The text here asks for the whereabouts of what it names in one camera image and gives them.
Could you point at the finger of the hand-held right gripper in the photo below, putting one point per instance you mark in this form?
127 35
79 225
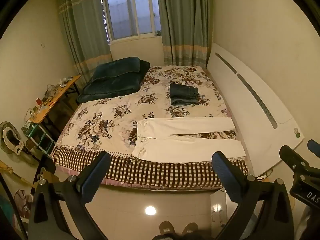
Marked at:
292 158
314 147

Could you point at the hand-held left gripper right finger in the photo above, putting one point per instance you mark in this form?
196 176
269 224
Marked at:
225 177

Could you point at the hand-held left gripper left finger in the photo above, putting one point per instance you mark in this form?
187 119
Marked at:
96 175

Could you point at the white pants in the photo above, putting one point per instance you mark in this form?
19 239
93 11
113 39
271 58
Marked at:
185 145

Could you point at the bed with floral sheet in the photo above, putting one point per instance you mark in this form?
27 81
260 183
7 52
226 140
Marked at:
110 120

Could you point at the white headboard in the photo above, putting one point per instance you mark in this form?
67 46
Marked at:
250 110

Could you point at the teal stool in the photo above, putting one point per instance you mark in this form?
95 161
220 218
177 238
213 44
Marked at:
37 133

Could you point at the patterned cloth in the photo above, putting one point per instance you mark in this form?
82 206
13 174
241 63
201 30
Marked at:
22 203

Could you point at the wooden folding table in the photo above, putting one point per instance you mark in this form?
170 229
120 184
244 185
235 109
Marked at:
56 100

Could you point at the electric fan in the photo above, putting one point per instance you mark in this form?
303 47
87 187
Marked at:
11 137

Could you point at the small red box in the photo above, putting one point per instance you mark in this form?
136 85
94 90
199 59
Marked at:
38 101

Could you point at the folded dark jeans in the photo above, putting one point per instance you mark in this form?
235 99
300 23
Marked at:
183 93

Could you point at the clutter of small table things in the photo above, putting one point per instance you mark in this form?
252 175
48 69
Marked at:
53 91

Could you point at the dark green blanket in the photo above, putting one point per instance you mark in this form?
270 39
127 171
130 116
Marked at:
115 80

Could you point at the grey-green striped curtain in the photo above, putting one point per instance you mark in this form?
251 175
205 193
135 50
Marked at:
82 25
185 25

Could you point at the window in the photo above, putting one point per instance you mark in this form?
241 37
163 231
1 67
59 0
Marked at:
132 12

